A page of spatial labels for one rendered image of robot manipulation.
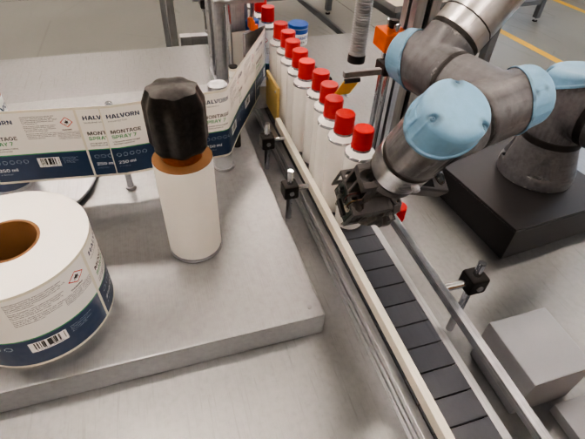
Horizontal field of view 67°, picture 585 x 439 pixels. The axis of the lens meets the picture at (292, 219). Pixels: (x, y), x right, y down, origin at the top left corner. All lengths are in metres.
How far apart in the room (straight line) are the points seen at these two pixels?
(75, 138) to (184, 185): 0.29
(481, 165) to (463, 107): 0.57
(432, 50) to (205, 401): 0.56
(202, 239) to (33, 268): 0.25
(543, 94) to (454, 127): 0.15
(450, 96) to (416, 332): 0.37
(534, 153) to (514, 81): 0.44
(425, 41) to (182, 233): 0.45
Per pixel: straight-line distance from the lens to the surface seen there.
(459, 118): 0.47
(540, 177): 1.01
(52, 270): 0.61
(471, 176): 0.99
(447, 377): 0.68
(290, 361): 0.71
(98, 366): 0.69
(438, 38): 0.63
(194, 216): 0.69
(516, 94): 0.55
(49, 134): 0.88
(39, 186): 0.98
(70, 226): 0.66
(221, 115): 0.87
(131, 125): 0.85
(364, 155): 0.72
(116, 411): 0.71
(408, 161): 0.51
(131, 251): 0.81
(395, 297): 0.74
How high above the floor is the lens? 1.45
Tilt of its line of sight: 43 degrees down
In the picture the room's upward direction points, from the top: 3 degrees clockwise
